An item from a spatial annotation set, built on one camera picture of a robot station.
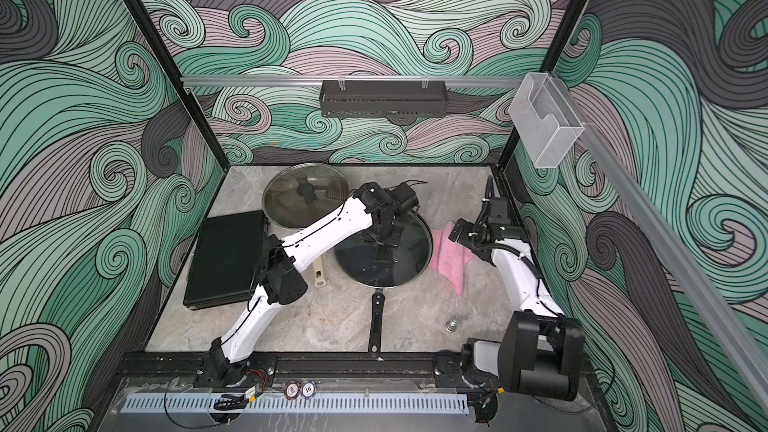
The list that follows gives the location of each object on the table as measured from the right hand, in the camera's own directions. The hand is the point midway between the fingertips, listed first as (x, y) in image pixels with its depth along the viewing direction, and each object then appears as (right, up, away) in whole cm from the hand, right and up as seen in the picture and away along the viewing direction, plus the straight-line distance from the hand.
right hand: (464, 239), depth 85 cm
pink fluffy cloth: (-3, -7, +5) cm, 9 cm away
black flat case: (-75, -8, +9) cm, 76 cm away
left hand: (-22, 0, -3) cm, 22 cm away
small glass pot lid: (-52, +13, +12) cm, 55 cm away
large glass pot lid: (-27, -9, +2) cm, 28 cm away
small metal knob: (-6, -22, -7) cm, 24 cm away
